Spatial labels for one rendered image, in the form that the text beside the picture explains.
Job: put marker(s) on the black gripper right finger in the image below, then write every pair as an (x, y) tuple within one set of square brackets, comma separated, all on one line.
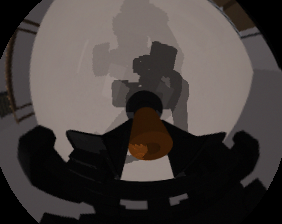
[(186, 147)]

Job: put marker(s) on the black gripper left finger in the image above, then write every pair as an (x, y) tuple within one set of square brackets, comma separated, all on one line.
[(112, 145)]

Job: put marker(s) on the orange cylinder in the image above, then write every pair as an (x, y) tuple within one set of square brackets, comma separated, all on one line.
[(149, 139)]

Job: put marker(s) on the black round pedestal with shaft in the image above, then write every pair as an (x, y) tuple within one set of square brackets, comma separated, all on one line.
[(141, 100)]

